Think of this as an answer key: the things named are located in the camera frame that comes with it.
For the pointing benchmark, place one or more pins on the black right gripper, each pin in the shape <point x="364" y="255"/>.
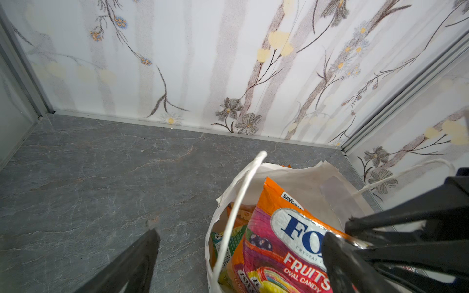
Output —
<point x="446" y="212"/>

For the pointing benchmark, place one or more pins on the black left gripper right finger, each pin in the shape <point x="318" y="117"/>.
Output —
<point x="347" y="272"/>

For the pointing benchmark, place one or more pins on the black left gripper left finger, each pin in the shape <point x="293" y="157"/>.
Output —
<point x="131" y="272"/>

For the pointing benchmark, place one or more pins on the pink yellow Fox's candy bag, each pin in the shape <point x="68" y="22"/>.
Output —
<point x="281" y="250"/>

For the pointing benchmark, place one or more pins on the white cartoon paper bag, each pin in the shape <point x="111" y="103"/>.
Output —
<point x="320" y="189"/>

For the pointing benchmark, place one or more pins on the orange corn snack bag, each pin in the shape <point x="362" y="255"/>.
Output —
<point x="243" y="215"/>

